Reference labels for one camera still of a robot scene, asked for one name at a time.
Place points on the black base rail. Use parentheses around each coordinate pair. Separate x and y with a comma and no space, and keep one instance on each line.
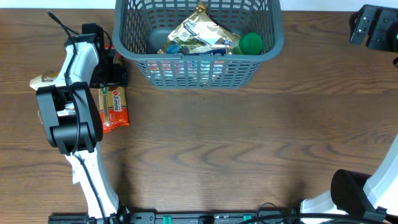
(163,218)

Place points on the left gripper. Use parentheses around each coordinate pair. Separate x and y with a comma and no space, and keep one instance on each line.
(114,73)

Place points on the Kleenex tissue multipack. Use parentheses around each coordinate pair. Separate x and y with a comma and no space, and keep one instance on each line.
(185,73)

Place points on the gold foil snack bag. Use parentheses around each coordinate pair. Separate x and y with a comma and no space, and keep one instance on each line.
(198,34)

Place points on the teal white small sachet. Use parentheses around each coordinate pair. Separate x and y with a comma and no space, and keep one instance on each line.
(75,175)

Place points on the white brown nuts bag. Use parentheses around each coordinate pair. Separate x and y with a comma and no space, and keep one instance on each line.
(46,79)

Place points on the grey plastic basket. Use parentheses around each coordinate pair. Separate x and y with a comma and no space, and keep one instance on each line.
(141,29)

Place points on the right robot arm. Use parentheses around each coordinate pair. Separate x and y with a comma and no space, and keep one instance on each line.
(358,160)

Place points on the orange spaghetti packet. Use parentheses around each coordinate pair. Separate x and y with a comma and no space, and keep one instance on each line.
(112,99)

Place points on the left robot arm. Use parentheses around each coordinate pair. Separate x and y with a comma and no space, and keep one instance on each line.
(73,124)

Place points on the green lid jar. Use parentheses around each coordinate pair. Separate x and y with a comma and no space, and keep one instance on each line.
(248,44)

